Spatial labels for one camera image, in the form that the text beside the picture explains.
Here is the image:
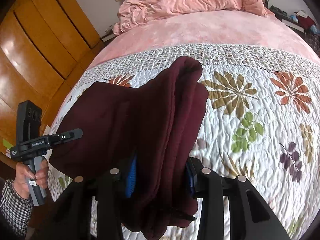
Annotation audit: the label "cluttered bedside table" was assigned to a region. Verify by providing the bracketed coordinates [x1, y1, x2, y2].
[269, 5, 319, 56]

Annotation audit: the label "pink bed sheet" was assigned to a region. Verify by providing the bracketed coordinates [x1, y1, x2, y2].
[89, 10, 319, 68]

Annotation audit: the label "person's left hand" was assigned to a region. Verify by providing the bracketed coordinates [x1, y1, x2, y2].
[13, 159, 49, 199]

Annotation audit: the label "white floral quilt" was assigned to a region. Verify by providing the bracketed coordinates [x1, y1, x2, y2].
[50, 43, 319, 239]

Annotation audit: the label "pink crumpled blanket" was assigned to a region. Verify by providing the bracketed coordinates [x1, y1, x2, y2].
[113, 0, 271, 36]

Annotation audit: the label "maroon pants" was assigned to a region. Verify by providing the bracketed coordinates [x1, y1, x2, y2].
[49, 56, 208, 239]

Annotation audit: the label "checkered left sleeve forearm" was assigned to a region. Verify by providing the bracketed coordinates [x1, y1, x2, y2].
[1, 180, 33, 239]

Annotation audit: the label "orange wooden wardrobe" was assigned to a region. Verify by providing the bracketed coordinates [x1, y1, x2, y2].
[1, 0, 104, 155]

